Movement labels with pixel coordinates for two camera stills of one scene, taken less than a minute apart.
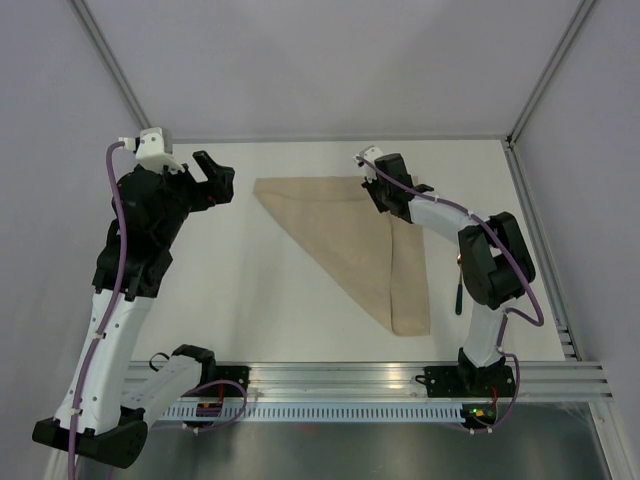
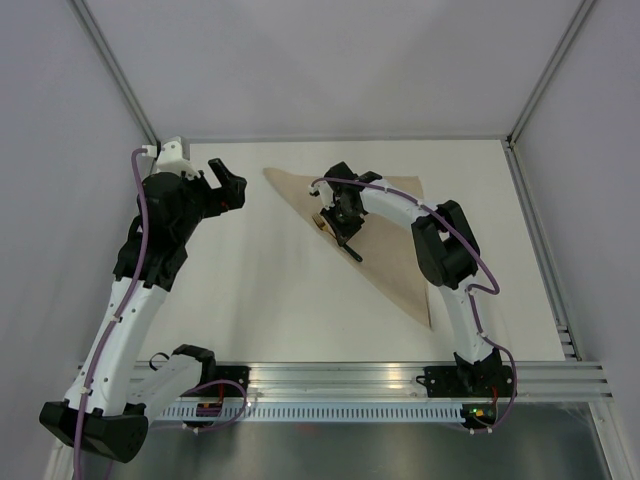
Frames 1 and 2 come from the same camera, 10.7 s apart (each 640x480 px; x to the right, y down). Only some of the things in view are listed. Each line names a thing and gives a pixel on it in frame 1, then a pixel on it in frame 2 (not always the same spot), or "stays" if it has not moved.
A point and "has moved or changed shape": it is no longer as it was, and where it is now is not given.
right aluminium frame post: x=573 y=27 stays
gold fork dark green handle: x=459 y=287 has moved or changed shape
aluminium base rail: x=394 y=383 stays
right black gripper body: x=379 y=193 → x=350 y=218
